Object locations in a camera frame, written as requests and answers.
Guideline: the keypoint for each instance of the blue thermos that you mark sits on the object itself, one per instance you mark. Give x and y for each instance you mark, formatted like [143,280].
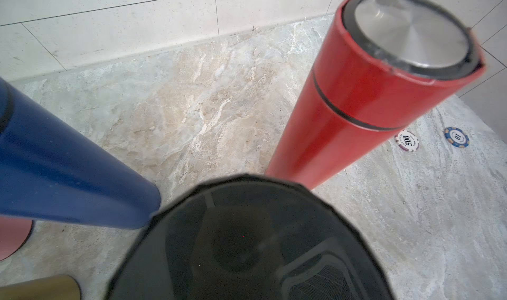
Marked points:
[52,172]

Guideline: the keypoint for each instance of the gold thermos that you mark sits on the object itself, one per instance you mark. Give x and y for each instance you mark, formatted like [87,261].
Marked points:
[55,287]

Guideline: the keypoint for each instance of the black thermos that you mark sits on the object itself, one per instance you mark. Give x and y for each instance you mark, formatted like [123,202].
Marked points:
[249,237]

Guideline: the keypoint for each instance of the pink thermos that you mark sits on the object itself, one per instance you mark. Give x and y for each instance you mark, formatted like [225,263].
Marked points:
[14,233]

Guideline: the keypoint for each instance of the red thermos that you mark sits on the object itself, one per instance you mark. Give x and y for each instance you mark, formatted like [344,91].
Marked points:
[382,65]

